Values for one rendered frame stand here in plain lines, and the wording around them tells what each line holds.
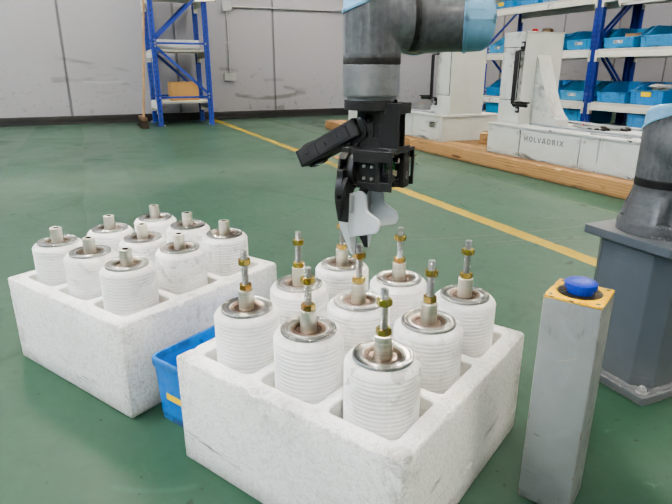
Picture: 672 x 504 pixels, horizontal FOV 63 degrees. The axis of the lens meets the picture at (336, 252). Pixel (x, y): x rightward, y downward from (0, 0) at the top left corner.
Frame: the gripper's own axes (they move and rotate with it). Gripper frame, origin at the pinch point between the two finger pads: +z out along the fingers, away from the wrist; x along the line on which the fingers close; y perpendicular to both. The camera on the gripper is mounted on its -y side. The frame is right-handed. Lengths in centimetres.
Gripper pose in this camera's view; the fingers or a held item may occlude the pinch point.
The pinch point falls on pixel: (355, 240)
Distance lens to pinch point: 79.6
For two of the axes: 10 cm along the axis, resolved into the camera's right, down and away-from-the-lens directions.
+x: 5.3, -2.7, 8.0
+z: 0.0, 9.5, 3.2
